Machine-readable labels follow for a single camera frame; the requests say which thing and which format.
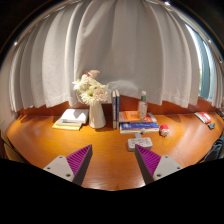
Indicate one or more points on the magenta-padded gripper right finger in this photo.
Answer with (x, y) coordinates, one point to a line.
(165, 166)

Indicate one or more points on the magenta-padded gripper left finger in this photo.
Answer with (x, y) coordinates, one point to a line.
(61, 166)

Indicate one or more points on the red and white charger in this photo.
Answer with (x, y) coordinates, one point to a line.
(164, 130)

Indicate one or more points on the white power strip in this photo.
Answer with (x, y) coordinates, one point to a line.
(140, 143)

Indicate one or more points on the yellow book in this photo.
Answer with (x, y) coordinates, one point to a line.
(65, 126)

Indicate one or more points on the flat blue book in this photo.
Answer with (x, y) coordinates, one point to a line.
(140, 126)

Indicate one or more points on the white book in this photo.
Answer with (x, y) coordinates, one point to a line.
(75, 116)

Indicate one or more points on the dark bag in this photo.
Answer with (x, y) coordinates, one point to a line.
(216, 148)

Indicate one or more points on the white vase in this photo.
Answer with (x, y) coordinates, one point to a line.
(97, 118)

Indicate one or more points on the small dark grey object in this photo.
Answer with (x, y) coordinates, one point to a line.
(211, 125)

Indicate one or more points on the clear bottle with green label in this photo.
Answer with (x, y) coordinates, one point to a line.
(142, 108)

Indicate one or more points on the red booklet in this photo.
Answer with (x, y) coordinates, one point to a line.
(203, 117)

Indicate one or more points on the upright dark grey book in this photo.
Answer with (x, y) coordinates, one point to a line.
(113, 110)

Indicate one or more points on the white and pink flower bouquet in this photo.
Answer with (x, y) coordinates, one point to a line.
(90, 90)

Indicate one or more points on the white curtain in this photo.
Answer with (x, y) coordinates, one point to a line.
(116, 50)

